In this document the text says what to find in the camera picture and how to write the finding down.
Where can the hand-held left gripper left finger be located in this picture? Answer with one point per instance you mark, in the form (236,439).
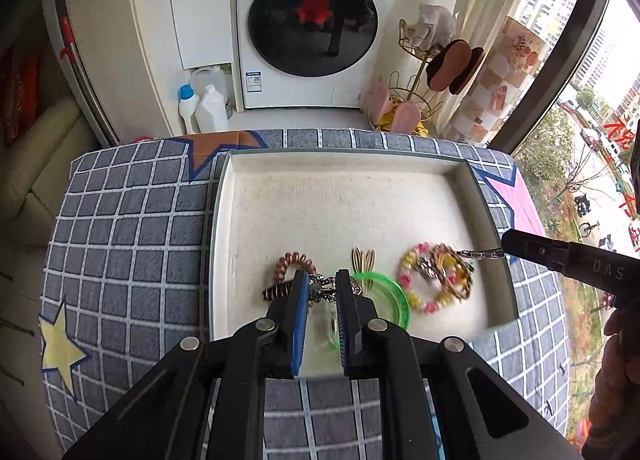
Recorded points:
(300,320)

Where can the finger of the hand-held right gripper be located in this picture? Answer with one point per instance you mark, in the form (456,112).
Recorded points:
(575,262)

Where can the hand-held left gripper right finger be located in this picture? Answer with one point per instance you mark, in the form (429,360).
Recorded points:
(341,325)

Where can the green plastic bangle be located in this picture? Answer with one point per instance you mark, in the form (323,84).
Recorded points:
(400,297)

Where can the beige wooden hair clip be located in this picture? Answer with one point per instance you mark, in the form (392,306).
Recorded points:
(357,260)

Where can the white jewelry tray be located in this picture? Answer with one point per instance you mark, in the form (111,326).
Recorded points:
(350,200)

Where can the person's right hand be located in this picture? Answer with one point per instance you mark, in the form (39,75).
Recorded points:
(617,380)

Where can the red window decal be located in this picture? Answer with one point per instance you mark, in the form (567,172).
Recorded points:
(617,133)

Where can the checkered star tablecloth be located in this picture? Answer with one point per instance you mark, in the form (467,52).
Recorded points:
(125,240)

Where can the pink patterned box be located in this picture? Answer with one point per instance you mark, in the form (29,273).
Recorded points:
(505,70)

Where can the brown slipper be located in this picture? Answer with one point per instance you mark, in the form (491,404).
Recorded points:
(445,65)
(475,70)

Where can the pink slipper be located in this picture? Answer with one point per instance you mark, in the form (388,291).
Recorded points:
(376,103)
(406,118)

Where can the small white jug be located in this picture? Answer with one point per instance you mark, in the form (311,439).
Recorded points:
(212,113)

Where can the white washing machine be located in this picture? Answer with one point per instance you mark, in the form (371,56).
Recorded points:
(300,90)

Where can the blue cap detergent bottle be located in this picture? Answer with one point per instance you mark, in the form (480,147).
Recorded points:
(189,115)

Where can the large translucent jug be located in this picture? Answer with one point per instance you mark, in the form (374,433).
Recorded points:
(210,76)

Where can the cream sofa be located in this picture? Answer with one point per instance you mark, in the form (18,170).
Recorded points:
(40,165)

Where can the red door sticker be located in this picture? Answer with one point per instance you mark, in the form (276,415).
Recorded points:
(66,53)

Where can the red cushion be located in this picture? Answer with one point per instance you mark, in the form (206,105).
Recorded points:
(20,90)

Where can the dark window frame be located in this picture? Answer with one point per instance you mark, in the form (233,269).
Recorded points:
(570,40)

